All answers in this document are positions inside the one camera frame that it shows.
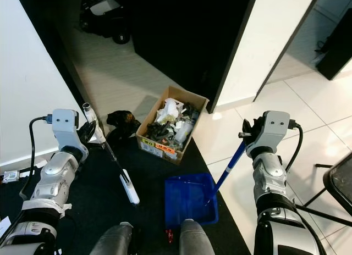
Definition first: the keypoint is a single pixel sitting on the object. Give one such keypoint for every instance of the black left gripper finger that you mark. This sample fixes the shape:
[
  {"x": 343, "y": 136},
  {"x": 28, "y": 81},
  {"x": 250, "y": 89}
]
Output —
[
  {"x": 121, "y": 132},
  {"x": 124, "y": 117}
]

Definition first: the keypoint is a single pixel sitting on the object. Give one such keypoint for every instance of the white head hand brush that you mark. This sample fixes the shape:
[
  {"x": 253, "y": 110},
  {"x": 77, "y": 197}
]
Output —
[{"x": 131, "y": 189}]

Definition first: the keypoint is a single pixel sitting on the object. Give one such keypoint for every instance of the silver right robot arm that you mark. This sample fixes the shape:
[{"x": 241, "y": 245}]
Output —
[{"x": 272, "y": 183}]

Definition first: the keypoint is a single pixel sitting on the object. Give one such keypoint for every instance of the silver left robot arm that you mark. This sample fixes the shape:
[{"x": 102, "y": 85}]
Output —
[{"x": 58, "y": 178}]

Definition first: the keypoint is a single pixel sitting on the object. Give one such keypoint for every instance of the black floor mat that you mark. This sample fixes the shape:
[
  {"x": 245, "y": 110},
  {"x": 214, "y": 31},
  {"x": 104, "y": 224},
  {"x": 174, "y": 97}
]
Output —
[{"x": 143, "y": 216}]

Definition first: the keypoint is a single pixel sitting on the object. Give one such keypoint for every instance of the cardboard box of rubbish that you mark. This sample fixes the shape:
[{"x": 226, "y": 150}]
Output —
[{"x": 162, "y": 148}]

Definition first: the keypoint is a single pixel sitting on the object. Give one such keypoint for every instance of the white crumpled plastic rubbish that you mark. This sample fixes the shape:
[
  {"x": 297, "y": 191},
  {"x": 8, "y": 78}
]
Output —
[{"x": 168, "y": 112}]

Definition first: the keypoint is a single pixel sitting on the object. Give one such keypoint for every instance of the clear plastic bottle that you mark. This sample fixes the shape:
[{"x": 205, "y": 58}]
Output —
[{"x": 184, "y": 131}]

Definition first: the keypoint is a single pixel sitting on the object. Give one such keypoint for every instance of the small white device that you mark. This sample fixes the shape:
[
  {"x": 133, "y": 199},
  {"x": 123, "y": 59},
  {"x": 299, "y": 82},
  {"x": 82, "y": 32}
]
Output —
[{"x": 12, "y": 176}]

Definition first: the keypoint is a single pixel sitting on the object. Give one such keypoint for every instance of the black metal chair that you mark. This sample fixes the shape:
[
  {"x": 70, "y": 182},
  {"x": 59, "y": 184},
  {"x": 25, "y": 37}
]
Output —
[{"x": 338, "y": 181}]

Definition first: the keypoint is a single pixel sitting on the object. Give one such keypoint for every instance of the black wheeled machine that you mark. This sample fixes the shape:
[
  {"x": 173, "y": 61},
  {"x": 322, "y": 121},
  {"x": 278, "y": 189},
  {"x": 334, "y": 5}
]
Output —
[{"x": 104, "y": 18}]

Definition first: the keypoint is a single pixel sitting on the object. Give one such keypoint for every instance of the black door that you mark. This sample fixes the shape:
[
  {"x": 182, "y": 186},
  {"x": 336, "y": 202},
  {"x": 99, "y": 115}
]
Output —
[{"x": 192, "y": 40}]

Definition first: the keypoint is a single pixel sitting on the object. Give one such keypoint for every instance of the grey left robot leg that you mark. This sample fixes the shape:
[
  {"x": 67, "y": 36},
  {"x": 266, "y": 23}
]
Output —
[{"x": 113, "y": 241}]

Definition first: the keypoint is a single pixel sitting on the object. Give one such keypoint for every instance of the grey robot leg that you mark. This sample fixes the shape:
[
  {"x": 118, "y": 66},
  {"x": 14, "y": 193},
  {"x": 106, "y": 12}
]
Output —
[
  {"x": 113, "y": 241},
  {"x": 199, "y": 238}
]

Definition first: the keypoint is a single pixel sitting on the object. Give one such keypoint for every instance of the white paper sheet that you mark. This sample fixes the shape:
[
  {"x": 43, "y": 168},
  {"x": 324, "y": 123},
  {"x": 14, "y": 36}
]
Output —
[{"x": 4, "y": 226}]

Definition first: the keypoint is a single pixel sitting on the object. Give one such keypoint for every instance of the black cabinet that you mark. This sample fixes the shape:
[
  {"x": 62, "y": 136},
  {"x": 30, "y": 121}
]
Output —
[{"x": 338, "y": 51}]

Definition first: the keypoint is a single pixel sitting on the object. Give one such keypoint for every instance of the small red debris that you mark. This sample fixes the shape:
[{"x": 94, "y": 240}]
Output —
[{"x": 169, "y": 233}]

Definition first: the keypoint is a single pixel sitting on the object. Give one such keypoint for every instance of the grey right robot leg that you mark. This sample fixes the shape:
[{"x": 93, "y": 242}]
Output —
[{"x": 199, "y": 238}]

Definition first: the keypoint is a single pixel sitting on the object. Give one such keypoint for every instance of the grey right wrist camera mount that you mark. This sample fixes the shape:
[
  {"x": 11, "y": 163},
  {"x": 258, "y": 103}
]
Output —
[{"x": 275, "y": 128}]

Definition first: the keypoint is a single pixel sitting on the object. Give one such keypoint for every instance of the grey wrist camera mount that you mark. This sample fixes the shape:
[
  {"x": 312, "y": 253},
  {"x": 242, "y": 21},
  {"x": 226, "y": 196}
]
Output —
[
  {"x": 275, "y": 128},
  {"x": 67, "y": 128}
]

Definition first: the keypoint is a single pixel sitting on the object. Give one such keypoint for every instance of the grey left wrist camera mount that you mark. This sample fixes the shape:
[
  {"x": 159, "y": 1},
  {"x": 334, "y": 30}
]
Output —
[{"x": 67, "y": 128}]

